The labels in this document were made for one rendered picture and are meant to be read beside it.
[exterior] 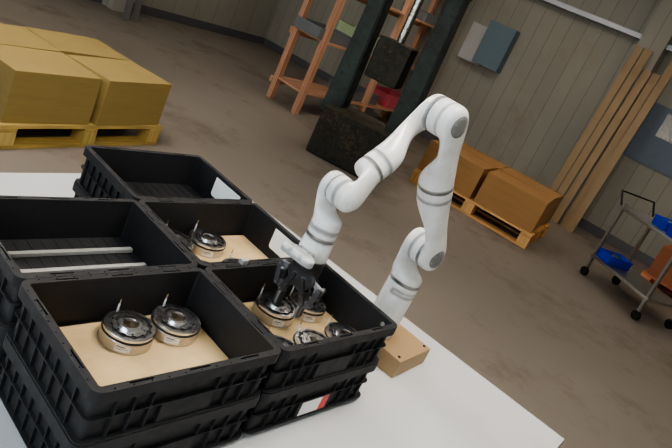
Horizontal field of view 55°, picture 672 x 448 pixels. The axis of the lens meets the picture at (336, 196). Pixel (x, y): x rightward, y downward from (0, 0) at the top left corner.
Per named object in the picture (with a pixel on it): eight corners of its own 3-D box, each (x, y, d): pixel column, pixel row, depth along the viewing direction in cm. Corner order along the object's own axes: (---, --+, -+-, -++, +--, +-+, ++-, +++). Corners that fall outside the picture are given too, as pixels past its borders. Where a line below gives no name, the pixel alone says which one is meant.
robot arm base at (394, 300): (374, 317, 195) (400, 270, 190) (397, 336, 190) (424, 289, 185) (357, 322, 187) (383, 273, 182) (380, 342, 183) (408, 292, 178)
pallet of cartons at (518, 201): (401, 176, 690) (421, 134, 675) (442, 176, 775) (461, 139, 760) (519, 250, 619) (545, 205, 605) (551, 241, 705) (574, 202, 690)
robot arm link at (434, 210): (435, 201, 161) (410, 182, 167) (423, 279, 177) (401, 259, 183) (462, 188, 165) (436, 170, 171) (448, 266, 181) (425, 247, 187)
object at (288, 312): (274, 291, 163) (275, 289, 163) (303, 314, 158) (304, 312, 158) (248, 297, 155) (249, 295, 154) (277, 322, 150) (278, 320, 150)
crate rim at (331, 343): (317, 265, 175) (320, 258, 174) (396, 334, 158) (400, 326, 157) (198, 275, 144) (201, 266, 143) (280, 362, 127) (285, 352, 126)
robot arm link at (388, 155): (355, 144, 148) (379, 161, 142) (439, 83, 156) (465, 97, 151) (362, 171, 154) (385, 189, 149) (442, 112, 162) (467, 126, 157)
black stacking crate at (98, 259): (121, 240, 164) (135, 201, 160) (183, 310, 147) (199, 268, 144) (-52, 245, 133) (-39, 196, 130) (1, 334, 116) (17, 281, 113)
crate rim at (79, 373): (198, 275, 144) (201, 266, 143) (280, 362, 127) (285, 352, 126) (14, 290, 113) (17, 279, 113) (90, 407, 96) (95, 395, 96)
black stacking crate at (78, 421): (183, 311, 147) (200, 269, 143) (261, 399, 130) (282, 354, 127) (2, 335, 116) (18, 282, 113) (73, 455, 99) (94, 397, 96)
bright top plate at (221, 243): (209, 228, 180) (210, 226, 180) (232, 248, 175) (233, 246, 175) (181, 231, 171) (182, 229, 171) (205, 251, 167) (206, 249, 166)
